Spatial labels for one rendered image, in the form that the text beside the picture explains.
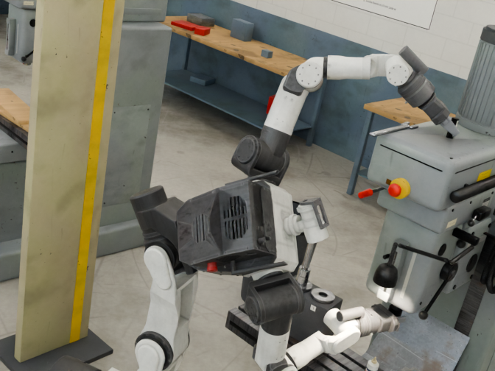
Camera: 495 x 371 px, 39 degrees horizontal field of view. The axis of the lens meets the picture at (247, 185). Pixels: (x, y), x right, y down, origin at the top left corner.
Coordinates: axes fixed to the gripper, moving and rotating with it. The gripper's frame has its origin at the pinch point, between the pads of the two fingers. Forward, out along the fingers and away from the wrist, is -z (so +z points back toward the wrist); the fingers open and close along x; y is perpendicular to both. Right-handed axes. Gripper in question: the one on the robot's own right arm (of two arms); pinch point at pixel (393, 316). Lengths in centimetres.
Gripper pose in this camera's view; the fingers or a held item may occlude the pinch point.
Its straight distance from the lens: 251.3
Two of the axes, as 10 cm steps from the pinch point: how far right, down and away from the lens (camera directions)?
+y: -1.9, 9.0, 3.9
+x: -5.2, -4.2, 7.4
